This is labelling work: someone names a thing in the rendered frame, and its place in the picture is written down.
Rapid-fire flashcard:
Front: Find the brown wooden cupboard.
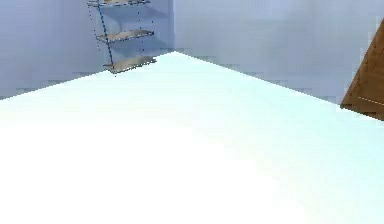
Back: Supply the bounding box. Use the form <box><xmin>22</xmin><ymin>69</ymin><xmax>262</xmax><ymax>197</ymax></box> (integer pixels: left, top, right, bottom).
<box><xmin>339</xmin><ymin>17</ymin><xmax>384</xmax><ymax>122</ymax></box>

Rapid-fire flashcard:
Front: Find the blue metal shelf rack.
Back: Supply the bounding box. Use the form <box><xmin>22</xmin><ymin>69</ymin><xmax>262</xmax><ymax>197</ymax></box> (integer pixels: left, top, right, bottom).
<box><xmin>86</xmin><ymin>0</ymin><xmax>158</xmax><ymax>75</ymax></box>

